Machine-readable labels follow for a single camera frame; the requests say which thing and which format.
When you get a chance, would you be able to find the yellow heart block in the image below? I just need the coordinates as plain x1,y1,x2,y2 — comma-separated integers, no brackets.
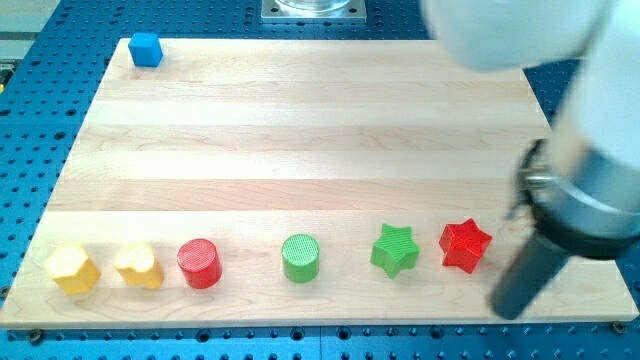
113,243,164,290

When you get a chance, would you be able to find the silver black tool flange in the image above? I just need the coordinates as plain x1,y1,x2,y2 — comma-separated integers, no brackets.
513,139,639,259

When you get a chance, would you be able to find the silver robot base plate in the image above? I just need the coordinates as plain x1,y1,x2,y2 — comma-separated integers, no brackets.
261,0,367,22

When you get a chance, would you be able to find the blue cube block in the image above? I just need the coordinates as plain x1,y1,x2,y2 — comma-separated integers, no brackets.
128,32,163,67

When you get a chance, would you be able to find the green cylinder block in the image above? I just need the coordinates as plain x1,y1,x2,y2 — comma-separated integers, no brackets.
281,234,320,283

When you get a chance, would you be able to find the red cylinder block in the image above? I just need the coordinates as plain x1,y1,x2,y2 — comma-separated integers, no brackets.
177,238,222,289

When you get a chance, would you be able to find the green star block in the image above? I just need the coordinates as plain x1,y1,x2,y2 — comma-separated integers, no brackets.
370,224,420,279

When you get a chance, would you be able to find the yellow hexagon block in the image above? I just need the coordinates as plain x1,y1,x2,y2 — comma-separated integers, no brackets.
44,244,101,295

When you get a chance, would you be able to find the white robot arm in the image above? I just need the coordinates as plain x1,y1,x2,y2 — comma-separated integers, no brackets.
421,0,639,319

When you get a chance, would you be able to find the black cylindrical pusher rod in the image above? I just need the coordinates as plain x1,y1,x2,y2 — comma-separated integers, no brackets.
489,231,571,320

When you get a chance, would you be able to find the red star block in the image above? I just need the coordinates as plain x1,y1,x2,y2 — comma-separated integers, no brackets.
439,218,493,274

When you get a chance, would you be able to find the light wooden board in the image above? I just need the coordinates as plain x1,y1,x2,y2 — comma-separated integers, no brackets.
0,38,640,330

